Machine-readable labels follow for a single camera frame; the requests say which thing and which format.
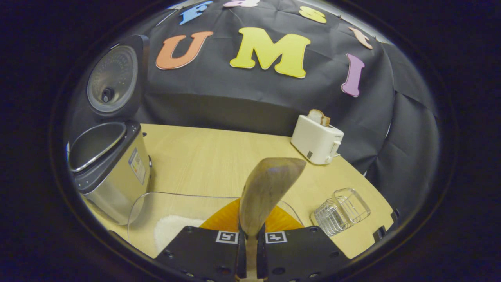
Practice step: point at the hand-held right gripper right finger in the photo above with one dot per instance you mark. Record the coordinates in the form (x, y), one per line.
(301, 250)

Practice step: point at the black backdrop cloth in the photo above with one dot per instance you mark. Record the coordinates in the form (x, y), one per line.
(235, 98)

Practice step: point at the wooden spoon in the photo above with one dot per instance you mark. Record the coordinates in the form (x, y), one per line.
(266, 188)

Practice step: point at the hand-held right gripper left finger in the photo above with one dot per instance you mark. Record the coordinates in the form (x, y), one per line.
(203, 250)

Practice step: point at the black silver rice cooker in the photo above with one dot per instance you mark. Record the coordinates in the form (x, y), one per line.
(113, 184)

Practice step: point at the white toaster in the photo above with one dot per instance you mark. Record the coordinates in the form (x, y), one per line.
(313, 141)

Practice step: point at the toast bread slice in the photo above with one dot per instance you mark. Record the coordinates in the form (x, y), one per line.
(317, 116)

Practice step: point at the black table edge bracket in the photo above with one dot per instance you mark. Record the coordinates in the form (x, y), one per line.
(395, 218)
(379, 234)

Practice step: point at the clear plastic container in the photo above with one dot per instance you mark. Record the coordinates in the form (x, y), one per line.
(176, 203)

